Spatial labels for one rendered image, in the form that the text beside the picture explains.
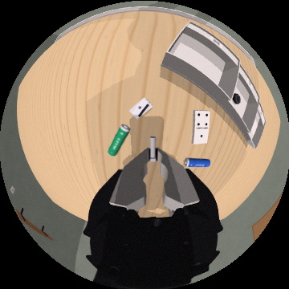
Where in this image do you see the white rack of three labelled bins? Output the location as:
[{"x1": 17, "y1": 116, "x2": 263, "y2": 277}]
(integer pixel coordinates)
[{"x1": 161, "y1": 21, "x2": 266, "y2": 149}]

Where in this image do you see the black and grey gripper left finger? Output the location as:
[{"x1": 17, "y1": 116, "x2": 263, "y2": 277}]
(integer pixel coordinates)
[{"x1": 83, "y1": 148, "x2": 150, "y2": 237}]

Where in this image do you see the blue battery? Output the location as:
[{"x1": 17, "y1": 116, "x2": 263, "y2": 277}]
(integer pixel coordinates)
[{"x1": 184, "y1": 158, "x2": 210, "y2": 167}]

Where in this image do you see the white domino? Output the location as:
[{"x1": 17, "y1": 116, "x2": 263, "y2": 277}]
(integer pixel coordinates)
[{"x1": 192, "y1": 110, "x2": 210, "y2": 145}]

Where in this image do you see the green aa battery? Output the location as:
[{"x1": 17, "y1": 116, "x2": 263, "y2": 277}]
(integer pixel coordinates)
[{"x1": 108, "y1": 124, "x2": 131, "y2": 156}]

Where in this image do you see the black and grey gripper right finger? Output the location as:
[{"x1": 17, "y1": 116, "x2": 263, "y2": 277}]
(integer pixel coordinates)
[{"x1": 155, "y1": 148, "x2": 223, "y2": 233}]

